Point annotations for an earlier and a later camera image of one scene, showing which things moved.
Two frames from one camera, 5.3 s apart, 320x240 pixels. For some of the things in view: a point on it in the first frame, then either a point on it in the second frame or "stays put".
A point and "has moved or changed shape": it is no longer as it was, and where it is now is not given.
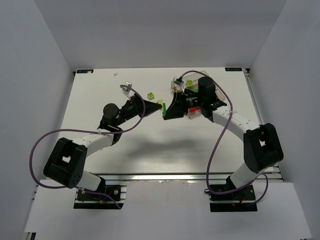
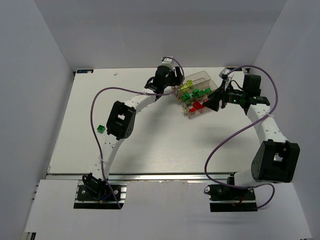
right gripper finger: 178,102 → 217,94
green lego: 164,109 has moved or changed shape
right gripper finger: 174,112 → 212,103
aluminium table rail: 179,177 stays put
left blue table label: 85,71 stays put
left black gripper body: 138,105 → 179,75
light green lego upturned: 189,83 stays put
